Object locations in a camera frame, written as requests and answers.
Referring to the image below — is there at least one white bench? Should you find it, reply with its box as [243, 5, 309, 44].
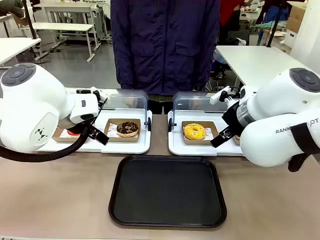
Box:
[32, 22, 95, 63]

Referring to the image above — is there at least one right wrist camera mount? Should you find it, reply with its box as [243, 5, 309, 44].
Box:
[209, 85, 241, 109]

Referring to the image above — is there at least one red glazed donut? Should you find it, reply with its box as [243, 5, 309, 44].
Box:
[66, 129, 82, 139]

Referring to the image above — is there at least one black serving tray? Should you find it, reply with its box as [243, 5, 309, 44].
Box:
[108, 154, 228, 228]

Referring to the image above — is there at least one person in navy jacket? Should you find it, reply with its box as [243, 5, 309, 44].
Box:
[109, 0, 221, 115]

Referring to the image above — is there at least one chocolate sprinkled donut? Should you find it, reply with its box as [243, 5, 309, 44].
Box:
[116, 120, 140, 138]

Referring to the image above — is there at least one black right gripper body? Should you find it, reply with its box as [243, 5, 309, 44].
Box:
[221, 102, 245, 133]

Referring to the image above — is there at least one brown cardboard box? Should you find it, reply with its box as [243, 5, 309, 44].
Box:
[286, 1, 309, 34]

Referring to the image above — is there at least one black pole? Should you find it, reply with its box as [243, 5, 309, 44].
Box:
[22, 0, 37, 40]
[265, 0, 284, 48]

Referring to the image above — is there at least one black strap and cable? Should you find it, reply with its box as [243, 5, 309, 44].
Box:
[287, 122, 320, 173]

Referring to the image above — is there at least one clear display case lid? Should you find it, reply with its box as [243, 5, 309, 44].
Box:
[172, 91, 241, 118]
[99, 89, 150, 131]

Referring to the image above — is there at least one black cable sleeve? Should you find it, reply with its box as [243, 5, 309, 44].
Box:
[0, 123, 90, 163]

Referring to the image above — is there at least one white workbench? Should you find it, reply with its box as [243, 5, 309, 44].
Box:
[32, 1, 111, 48]

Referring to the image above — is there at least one white storage box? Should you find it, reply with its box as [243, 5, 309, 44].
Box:
[284, 28, 301, 46]

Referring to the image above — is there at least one person in red top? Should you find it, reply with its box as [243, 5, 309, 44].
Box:
[219, 0, 253, 46]

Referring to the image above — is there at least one green cloth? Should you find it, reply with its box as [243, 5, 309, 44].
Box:
[249, 20, 288, 32]

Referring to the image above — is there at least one olive green garment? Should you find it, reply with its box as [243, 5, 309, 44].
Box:
[0, 0, 25, 16]

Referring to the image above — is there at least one large white table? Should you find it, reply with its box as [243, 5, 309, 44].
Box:
[214, 44, 320, 89]

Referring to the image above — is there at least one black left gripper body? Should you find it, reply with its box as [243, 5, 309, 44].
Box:
[59, 116, 92, 135]

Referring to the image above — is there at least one white display case base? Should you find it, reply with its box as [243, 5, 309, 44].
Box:
[167, 109, 245, 157]
[37, 109, 153, 155]

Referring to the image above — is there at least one yellow glazed donut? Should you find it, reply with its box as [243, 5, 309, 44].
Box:
[183, 122, 207, 141]

